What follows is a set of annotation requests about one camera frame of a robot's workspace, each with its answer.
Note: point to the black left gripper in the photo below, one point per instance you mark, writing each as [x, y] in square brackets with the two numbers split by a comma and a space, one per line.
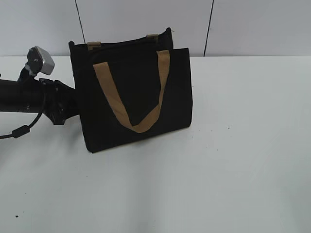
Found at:
[60, 103]

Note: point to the black tote bag tan handles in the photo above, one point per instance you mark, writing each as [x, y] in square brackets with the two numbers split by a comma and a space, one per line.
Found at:
[132, 90]

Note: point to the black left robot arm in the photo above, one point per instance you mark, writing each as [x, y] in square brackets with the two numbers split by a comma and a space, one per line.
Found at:
[26, 97]

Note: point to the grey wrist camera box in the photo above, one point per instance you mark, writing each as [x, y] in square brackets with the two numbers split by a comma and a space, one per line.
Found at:
[39, 61]

